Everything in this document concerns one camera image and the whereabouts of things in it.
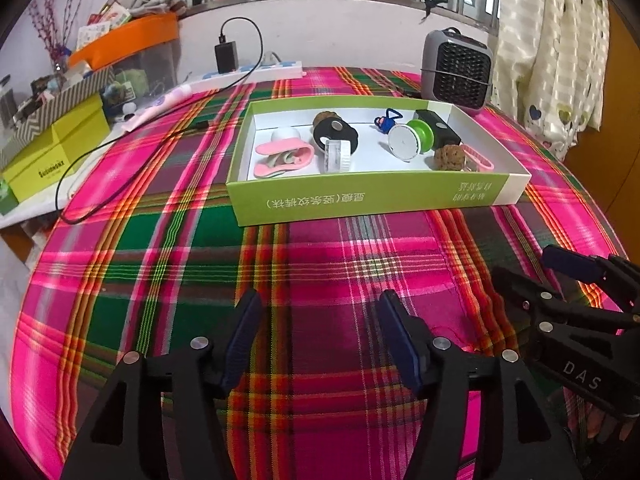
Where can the pink white tube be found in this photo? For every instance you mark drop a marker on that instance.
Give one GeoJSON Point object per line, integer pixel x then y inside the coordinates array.
{"type": "Point", "coordinates": [160, 102]}

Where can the green white round gadget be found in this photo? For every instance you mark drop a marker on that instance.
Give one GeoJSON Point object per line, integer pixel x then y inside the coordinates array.
{"type": "Point", "coordinates": [405, 140]}

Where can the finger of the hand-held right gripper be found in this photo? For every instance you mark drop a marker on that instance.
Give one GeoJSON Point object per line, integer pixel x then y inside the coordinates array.
{"type": "Point", "coordinates": [570, 262]}
{"type": "Point", "coordinates": [520, 292]}

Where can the small green box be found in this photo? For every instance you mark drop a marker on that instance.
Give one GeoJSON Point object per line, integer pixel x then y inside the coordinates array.
{"type": "Point", "coordinates": [9, 197]}

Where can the white round jar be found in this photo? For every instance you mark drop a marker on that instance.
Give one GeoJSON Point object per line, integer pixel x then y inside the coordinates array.
{"type": "Point", "coordinates": [337, 157]}

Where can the wooden cabinet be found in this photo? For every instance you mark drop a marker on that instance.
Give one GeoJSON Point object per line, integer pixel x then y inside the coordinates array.
{"type": "Point", "coordinates": [620, 135]}

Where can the pile of paper packets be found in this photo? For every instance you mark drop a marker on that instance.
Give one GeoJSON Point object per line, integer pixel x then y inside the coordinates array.
{"type": "Point", "coordinates": [95, 32]}

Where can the small pink clip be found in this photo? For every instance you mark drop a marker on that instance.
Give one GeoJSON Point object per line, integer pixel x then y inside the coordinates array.
{"type": "Point", "coordinates": [480, 162]}

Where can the green cardboard box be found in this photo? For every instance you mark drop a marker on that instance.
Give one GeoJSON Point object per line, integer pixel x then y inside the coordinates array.
{"type": "Point", "coordinates": [350, 200]}

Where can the black oval disc white dots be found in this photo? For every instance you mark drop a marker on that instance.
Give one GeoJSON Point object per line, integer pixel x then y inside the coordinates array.
{"type": "Point", "coordinates": [340, 135]}

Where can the grey striped box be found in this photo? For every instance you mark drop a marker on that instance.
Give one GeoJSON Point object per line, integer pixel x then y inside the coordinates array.
{"type": "Point", "coordinates": [65, 97]}

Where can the white ball gadget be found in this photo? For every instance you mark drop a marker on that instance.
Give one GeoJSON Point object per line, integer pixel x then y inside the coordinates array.
{"type": "Point", "coordinates": [285, 134]}

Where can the large pink clip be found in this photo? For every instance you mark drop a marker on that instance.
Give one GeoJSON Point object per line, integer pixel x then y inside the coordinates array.
{"type": "Point", "coordinates": [285, 147]}

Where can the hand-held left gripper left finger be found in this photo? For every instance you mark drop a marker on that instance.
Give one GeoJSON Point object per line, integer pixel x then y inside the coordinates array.
{"type": "Point", "coordinates": [242, 332]}

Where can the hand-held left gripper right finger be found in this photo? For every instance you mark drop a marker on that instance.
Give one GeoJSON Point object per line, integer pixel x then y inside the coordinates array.
{"type": "Point", "coordinates": [400, 342]}

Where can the grey small fan heater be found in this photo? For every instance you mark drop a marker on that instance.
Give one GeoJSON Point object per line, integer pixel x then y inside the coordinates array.
{"type": "Point", "coordinates": [455, 67]}

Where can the brown walnut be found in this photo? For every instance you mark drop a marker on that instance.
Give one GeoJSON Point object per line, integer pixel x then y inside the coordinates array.
{"type": "Point", "coordinates": [325, 117]}
{"type": "Point", "coordinates": [447, 158]}

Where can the black clip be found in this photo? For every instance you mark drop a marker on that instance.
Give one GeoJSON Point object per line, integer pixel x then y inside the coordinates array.
{"type": "Point", "coordinates": [432, 5]}

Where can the cream heart print curtain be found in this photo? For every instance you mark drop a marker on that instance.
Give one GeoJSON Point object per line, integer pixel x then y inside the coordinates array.
{"type": "Point", "coordinates": [550, 60]}

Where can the clear bin orange lid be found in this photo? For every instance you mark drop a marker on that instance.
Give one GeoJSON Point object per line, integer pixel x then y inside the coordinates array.
{"type": "Point", "coordinates": [130, 35]}

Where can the yellow-green cardboard box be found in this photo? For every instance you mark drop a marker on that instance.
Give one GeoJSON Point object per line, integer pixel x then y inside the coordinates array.
{"type": "Point", "coordinates": [50, 160]}

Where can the black charger adapter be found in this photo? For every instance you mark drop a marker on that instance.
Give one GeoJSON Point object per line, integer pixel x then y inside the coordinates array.
{"type": "Point", "coordinates": [226, 57]}

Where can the white power strip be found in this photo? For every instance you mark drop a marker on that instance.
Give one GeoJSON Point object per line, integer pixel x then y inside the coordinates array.
{"type": "Point", "coordinates": [285, 67]}

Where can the black clear perfume bottle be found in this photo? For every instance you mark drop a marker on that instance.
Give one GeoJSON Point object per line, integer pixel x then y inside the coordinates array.
{"type": "Point", "coordinates": [442, 130]}

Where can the purple flower branches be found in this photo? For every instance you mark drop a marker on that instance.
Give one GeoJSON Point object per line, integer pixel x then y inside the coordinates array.
{"type": "Point", "coordinates": [50, 25]}

